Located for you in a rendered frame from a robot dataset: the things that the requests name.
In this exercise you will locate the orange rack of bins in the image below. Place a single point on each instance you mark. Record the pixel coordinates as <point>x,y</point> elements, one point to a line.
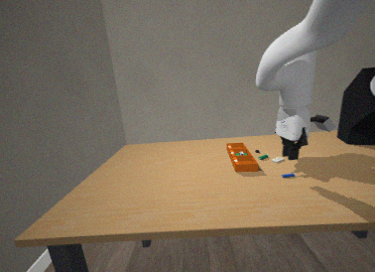
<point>243,163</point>

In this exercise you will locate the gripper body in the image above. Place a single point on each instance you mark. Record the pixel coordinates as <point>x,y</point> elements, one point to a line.
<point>291,120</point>

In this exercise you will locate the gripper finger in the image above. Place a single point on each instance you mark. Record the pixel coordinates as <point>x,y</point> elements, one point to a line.
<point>286,146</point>
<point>295,148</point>

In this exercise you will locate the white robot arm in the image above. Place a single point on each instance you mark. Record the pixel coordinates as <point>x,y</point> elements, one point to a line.
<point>288,64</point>

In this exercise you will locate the white domino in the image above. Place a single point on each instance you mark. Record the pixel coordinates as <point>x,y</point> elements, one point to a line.
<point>277,160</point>

